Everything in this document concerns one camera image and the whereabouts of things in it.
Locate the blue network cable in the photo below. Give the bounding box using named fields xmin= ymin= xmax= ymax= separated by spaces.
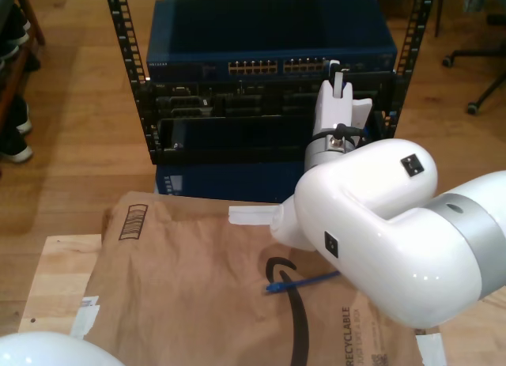
xmin=265 ymin=59 xmax=375 ymax=294

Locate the black rack server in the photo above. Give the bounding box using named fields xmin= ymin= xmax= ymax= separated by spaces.
xmin=136 ymin=77 xmax=408 ymax=120

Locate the blue cabinet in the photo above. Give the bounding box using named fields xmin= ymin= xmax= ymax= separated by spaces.
xmin=153 ymin=158 xmax=308 ymax=206

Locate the black metal furniture leg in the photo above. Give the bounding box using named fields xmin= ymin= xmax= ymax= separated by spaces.
xmin=433 ymin=0 xmax=443 ymax=38

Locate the long white tape strip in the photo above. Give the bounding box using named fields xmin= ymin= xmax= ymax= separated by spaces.
xmin=228 ymin=203 xmax=284 ymax=227

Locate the black office chair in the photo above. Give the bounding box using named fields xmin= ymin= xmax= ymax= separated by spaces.
xmin=441 ymin=13 xmax=506 ymax=115

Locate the brown paper mailer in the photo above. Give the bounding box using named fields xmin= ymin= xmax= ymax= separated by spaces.
xmin=69 ymin=191 xmax=447 ymax=366

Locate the white tape patch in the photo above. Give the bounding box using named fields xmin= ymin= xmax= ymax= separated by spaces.
xmin=414 ymin=332 xmax=447 ymax=365
xmin=69 ymin=304 xmax=101 ymax=341

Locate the dark navy shoe white sole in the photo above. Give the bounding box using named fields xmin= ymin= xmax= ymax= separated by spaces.
xmin=7 ymin=99 xmax=32 ymax=136
xmin=0 ymin=130 xmax=35 ymax=164
xmin=7 ymin=4 xmax=32 ymax=41
xmin=0 ymin=36 xmax=21 ymax=61

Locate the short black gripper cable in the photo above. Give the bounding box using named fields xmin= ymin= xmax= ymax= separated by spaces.
xmin=334 ymin=123 xmax=369 ymax=142

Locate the blue network switch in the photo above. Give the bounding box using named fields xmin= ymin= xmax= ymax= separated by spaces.
xmin=145 ymin=0 xmax=398 ymax=81

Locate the black rack frame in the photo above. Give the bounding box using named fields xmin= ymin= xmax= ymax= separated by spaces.
xmin=103 ymin=0 xmax=440 ymax=165

